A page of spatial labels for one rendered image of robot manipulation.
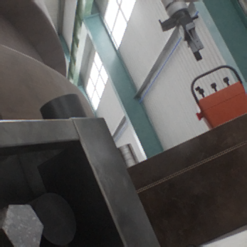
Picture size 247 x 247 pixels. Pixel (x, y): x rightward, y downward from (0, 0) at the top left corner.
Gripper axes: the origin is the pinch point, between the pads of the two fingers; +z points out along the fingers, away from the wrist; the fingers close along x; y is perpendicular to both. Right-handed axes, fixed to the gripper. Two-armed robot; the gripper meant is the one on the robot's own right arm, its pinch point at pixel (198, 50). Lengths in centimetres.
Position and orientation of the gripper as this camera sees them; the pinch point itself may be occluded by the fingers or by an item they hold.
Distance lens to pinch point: 161.3
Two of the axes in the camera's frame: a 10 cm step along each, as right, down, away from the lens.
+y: 9.0, -4.2, -0.7
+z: 4.0, 8.9, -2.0
